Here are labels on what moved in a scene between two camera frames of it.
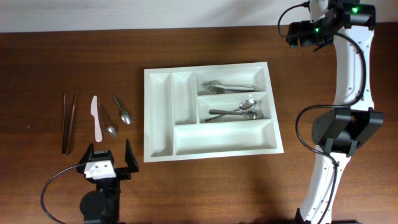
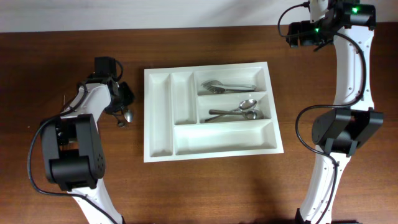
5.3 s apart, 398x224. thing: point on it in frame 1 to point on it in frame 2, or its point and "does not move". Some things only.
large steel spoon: x=252 y=114 does not move
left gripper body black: x=121 y=172 to x=125 y=98
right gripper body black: x=294 y=35 does not move
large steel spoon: x=245 y=105 does not move
